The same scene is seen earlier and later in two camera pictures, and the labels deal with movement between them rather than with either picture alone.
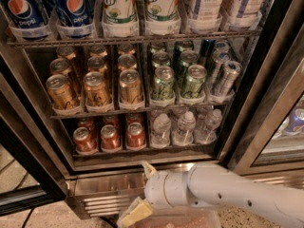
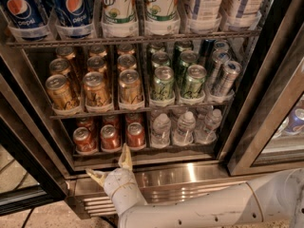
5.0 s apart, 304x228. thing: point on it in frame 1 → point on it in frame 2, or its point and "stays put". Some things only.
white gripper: x=155 y=188 → x=116 y=179
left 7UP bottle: x=120 y=17 stays put
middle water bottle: x=185 y=130 stays put
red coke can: x=110 y=141 stays put
